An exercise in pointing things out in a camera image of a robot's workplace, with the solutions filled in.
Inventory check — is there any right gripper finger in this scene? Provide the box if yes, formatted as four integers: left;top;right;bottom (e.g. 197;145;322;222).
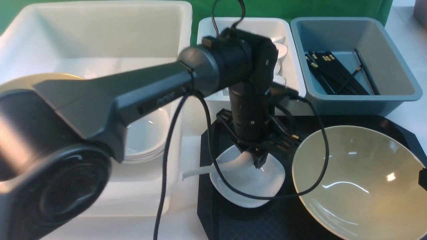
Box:
418;168;427;190

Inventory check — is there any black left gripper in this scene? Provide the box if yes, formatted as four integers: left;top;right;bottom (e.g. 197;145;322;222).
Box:
216;83;301;169

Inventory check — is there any white ceramic soup spoon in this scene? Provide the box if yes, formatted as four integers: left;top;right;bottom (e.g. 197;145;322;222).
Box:
180;146;246;181

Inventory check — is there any white square sauce dish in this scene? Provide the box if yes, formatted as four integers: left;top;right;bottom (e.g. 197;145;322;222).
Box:
209;154;286;208

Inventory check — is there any beige noodle bowl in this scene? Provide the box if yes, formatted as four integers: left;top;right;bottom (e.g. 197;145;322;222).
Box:
300;126;427;240

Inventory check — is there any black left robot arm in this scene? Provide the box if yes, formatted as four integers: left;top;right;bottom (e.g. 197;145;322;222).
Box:
1;27;299;240

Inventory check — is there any top stacked beige bowl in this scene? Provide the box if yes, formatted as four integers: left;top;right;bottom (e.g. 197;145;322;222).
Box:
0;73;84;93

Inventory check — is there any black serving tray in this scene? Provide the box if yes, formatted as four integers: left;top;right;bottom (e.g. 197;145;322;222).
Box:
197;115;426;240

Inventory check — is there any white spoon bin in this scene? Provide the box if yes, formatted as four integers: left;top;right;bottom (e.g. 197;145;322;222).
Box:
197;17;312;117

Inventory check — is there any single black chopstick in bin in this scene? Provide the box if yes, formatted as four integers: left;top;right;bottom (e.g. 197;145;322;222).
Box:
354;48;380;95

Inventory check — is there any stack of white dishes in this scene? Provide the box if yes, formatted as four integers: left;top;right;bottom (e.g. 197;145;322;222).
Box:
123;108;170;164

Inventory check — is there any bundle of black chopsticks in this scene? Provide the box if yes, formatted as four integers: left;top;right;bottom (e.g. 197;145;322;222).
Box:
305;51;369;95

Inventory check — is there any pile of white spoons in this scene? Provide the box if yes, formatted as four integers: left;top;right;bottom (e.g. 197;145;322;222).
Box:
271;36;288;86

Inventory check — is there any grey-blue chopstick bin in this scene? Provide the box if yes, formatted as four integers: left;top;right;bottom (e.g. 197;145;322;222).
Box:
290;17;423;116

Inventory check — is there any green backdrop cloth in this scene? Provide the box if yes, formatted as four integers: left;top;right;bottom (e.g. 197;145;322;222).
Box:
0;0;393;45

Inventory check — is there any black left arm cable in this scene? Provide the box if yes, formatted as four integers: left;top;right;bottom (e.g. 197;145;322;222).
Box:
153;0;330;240

